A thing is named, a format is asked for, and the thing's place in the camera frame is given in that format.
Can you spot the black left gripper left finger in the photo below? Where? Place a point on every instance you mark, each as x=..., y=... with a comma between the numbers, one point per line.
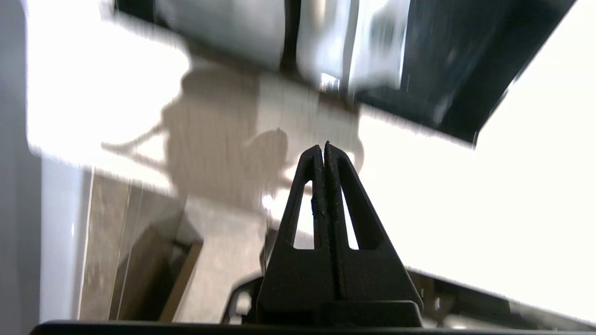
x=302, y=279

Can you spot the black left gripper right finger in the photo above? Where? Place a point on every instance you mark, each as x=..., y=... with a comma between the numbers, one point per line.
x=368, y=279

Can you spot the glossy black drawer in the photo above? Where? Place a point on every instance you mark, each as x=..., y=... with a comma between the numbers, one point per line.
x=447, y=70

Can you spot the dark rectangular floor object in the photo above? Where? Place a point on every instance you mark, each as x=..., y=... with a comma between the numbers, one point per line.
x=149, y=270

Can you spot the white packet with pink print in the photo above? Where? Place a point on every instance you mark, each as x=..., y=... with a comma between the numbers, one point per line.
x=335, y=42

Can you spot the white bathtub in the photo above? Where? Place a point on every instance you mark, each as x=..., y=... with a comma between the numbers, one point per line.
x=28, y=232

